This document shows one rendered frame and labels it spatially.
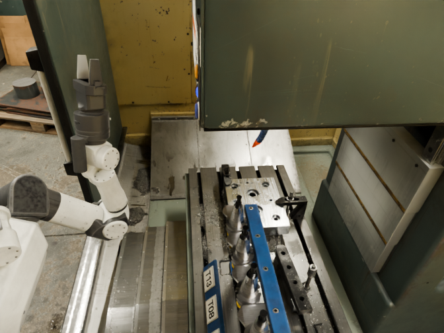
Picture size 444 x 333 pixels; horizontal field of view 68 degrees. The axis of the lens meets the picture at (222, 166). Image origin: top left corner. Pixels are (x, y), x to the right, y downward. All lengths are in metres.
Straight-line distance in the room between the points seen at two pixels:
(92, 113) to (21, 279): 0.41
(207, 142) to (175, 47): 0.59
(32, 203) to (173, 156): 1.17
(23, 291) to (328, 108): 0.74
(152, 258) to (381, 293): 0.92
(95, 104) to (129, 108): 1.27
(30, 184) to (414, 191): 1.07
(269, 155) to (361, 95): 1.43
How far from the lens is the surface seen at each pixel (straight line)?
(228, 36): 0.57
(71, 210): 1.06
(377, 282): 1.42
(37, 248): 0.92
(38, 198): 1.00
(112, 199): 1.05
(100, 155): 0.92
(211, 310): 1.15
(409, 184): 1.12
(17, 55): 5.79
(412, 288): 1.31
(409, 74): 0.72
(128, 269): 1.52
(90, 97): 0.89
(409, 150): 1.12
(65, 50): 1.33
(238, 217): 0.94
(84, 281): 1.44
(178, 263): 1.46
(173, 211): 1.84
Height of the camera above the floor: 1.95
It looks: 39 degrees down
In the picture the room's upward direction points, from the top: 3 degrees clockwise
